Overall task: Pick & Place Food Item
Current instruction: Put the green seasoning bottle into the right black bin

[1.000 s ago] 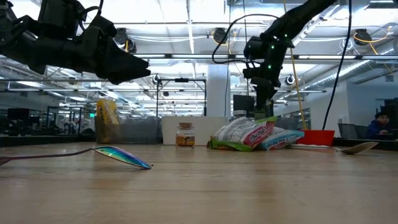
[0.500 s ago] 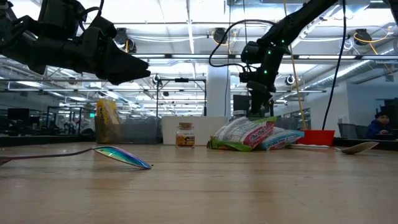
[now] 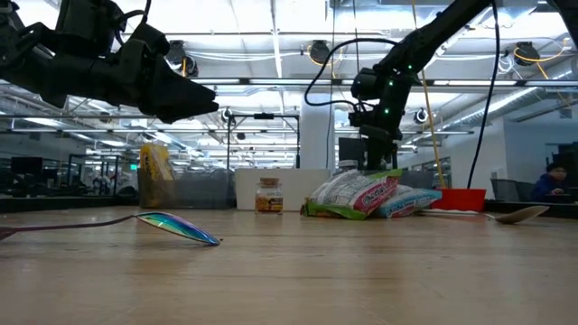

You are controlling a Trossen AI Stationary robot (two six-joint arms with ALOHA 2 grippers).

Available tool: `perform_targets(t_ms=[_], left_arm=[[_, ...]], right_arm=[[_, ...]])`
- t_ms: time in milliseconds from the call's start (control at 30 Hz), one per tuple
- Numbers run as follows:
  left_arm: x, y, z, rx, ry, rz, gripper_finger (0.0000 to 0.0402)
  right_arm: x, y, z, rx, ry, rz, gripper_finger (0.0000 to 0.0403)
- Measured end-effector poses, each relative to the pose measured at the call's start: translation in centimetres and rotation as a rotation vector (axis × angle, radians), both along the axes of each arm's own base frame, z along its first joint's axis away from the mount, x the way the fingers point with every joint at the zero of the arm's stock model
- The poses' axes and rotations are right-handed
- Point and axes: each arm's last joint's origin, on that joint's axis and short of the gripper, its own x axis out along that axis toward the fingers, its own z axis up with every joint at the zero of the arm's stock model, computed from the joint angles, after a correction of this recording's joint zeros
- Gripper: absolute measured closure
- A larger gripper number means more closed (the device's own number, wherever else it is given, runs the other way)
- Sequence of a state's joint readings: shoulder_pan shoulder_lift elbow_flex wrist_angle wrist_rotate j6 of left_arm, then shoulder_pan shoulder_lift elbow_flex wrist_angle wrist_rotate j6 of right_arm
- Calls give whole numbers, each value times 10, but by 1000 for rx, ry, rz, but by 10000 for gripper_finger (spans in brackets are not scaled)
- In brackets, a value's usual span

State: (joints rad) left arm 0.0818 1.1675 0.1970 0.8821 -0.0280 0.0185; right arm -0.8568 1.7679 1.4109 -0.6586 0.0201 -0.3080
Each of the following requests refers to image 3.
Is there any red plastic bowl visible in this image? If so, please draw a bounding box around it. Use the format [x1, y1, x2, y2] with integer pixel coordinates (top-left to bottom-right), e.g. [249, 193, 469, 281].
[431, 188, 488, 213]

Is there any grey mesh office chair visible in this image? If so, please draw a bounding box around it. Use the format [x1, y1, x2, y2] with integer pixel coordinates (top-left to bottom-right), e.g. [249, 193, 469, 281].
[490, 179, 534, 203]

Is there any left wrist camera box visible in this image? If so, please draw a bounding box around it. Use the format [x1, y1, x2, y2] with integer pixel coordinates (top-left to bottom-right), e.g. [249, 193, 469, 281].
[117, 21, 172, 62]

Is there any rainbow iridescent metal spoon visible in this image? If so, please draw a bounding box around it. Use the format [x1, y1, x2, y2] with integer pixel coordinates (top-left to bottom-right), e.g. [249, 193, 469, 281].
[0, 210, 221, 247]

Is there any long black arm cable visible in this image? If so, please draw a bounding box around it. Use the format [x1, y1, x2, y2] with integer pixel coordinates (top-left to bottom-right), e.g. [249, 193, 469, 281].
[467, 0, 501, 190]

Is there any silver metal spoon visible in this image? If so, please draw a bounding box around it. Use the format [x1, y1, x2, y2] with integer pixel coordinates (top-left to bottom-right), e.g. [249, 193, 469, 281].
[419, 205, 550, 226]

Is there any green and pink ramen packet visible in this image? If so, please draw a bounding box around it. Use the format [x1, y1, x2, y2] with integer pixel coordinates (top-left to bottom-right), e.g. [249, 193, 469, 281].
[301, 169, 403, 221]

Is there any white-capped white-label spice jar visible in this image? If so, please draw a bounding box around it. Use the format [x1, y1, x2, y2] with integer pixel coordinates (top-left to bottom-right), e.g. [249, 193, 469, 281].
[336, 159, 361, 176]

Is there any white plastic bin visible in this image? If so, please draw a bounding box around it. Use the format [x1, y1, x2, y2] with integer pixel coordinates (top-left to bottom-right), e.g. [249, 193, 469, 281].
[234, 168, 333, 212]

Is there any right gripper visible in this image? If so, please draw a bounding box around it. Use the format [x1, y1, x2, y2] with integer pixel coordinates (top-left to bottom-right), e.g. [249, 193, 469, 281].
[350, 106, 404, 171]

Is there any black gripper loop cable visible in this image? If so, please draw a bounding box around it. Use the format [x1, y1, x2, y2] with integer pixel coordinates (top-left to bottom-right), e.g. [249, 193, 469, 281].
[304, 37, 399, 108]

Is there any person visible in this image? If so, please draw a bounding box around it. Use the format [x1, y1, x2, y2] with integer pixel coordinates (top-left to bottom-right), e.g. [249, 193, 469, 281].
[530, 161, 573, 203]

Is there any small cork-topped spice jar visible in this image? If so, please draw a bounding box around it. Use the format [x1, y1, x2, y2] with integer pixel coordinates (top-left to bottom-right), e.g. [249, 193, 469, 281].
[255, 177, 284, 215]

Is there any yellow Maruchan ramen packet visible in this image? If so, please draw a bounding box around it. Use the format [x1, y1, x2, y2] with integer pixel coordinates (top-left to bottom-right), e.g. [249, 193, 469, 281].
[138, 143, 177, 209]

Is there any blue-edged ramen packet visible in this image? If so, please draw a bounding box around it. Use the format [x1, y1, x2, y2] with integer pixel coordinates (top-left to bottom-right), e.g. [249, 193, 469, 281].
[374, 183, 443, 219]

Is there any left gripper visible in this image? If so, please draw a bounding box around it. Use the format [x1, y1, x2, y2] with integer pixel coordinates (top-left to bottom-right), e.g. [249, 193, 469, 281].
[40, 56, 219, 125]

